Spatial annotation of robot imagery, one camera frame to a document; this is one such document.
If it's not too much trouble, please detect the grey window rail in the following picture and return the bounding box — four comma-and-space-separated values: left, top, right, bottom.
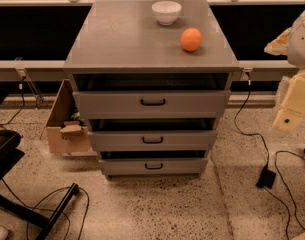
0, 61, 297, 82

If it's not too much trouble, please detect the grey drawer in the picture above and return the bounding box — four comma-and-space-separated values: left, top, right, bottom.
99, 158, 208, 176
73, 91, 230, 119
89, 130, 217, 152

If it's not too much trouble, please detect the black power adapter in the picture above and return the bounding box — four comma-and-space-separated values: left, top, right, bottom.
256, 167, 276, 189

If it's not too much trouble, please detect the grey top drawer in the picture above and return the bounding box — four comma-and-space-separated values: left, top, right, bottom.
73, 91, 230, 119

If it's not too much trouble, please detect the grey bottom drawer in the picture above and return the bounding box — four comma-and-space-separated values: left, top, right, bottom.
99, 158, 208, 176

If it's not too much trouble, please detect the black cable left floor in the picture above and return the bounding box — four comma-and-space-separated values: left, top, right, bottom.
0, 178, 90, 240

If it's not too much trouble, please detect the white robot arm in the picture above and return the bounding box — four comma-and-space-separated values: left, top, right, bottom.
264, 10, 305, 131

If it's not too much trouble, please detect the cardboard box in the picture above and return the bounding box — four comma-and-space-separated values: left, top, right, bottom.
46, 80, 91, 154

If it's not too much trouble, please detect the white ceramic bowl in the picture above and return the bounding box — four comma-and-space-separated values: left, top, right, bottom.
152, 1, 182, 26

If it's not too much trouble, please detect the black chair base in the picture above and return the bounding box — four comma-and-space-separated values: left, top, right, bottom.
0, 97, 84, 240

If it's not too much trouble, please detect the black looped cable far right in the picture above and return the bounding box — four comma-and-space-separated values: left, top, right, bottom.
263, 150, 305, 240

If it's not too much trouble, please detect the orange fruit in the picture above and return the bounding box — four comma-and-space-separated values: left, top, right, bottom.
180, 28, 202, 52

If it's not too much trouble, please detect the grey middle drawer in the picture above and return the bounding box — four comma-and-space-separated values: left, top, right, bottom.
89, 130, 217, 152

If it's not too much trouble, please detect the black hanging cable left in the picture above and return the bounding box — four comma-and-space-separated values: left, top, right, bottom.
0, 76, 27, 130

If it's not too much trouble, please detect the grey drawer cabinet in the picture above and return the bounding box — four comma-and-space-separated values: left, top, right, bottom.
63, 0, 242, 180

